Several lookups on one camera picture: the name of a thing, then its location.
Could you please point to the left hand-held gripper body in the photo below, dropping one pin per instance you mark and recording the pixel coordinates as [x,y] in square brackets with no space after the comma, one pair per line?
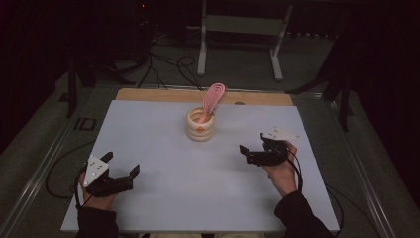
[95,170]

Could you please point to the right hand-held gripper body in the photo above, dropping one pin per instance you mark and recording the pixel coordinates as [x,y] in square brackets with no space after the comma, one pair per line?
[270,153]

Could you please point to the cream ribbed cup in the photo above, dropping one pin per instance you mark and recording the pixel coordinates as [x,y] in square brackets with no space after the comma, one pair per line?
[200,130]

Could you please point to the pink hairbrush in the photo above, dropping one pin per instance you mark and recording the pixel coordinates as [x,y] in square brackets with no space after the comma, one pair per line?
[211,99]

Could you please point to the person's right hand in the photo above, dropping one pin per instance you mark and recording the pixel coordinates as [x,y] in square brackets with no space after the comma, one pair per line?
[284,178]

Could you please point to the person's left hand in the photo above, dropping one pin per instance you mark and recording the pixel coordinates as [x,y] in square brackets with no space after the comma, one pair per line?
[99,201]

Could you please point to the white table mat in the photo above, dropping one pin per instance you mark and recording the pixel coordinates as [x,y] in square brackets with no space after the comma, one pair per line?
[198,185]

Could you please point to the black tripod stand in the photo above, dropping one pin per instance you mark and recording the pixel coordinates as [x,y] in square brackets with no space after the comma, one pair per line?
[72,86]
[343,92]

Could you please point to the white metal stand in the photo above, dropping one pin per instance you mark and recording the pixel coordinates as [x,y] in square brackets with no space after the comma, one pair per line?
[244,24]

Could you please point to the metal floor rail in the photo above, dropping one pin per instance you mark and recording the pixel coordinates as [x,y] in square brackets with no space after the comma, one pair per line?
[36,172]
[356,162]

